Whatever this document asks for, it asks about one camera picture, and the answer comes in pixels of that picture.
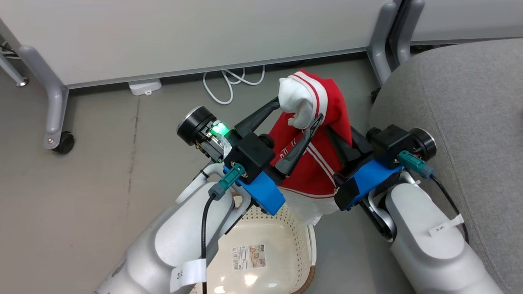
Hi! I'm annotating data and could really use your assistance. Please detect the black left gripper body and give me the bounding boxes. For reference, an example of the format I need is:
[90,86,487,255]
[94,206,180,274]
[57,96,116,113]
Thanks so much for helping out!
[177,105,246,162]

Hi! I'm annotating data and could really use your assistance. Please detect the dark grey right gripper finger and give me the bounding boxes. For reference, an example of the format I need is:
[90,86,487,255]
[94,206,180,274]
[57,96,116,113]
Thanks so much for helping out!
[325,125,354,166]
[350,127,373,154]

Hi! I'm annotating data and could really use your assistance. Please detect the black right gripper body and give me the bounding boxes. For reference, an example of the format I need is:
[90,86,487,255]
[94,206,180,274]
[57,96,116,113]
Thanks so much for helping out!
[409,128,437,162]

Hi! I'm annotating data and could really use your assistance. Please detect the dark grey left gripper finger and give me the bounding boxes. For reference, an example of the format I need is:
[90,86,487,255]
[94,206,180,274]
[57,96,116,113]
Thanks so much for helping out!
[235,97,282,138]
[274,113,325,177]

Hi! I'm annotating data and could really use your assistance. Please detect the red and white striped garment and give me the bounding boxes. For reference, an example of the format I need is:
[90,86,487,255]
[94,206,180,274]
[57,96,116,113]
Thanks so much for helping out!
[269,69,354,226]

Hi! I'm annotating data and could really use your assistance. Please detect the grey fabric sofa seat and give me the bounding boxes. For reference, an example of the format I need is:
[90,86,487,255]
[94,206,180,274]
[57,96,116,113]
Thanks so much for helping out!
[367,38,523,294]

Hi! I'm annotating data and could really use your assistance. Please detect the white perforated basket brown rim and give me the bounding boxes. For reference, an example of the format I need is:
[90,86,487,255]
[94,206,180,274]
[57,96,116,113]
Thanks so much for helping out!
[190,192,317,294]

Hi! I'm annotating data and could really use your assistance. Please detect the white power adapter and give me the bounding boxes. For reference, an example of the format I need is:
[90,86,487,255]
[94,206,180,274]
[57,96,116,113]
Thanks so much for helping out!
[128,78,163,96]

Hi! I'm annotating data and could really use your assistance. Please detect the white partition panel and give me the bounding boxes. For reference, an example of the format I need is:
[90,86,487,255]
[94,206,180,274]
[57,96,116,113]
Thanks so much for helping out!
[0,0,393,89]
[410,0,523,45]

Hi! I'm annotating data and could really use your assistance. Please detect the paper product label sticker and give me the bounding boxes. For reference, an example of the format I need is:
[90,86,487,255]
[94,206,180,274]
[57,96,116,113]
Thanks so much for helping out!
[232,244,267,271]

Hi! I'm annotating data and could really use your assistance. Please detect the black caster wheel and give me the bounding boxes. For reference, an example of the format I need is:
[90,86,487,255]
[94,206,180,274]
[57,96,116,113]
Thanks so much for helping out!
[52,130,76,155]

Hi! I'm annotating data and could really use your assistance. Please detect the white coiled cable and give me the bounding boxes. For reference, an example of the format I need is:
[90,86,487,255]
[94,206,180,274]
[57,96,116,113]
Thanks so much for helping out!
[203,65,266,105]

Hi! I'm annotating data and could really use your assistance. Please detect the black right camera cable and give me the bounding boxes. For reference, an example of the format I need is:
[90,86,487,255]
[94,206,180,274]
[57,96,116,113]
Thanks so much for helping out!
[398,150,470,245]

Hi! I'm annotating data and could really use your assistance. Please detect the black camera cable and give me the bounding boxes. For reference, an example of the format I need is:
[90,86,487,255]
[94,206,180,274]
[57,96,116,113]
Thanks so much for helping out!
[170,163,246,294]
[398,150,470,245]

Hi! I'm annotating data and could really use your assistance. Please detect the black left camera cable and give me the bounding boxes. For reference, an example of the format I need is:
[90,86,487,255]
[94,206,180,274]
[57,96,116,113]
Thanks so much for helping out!
[170,163,246,294]

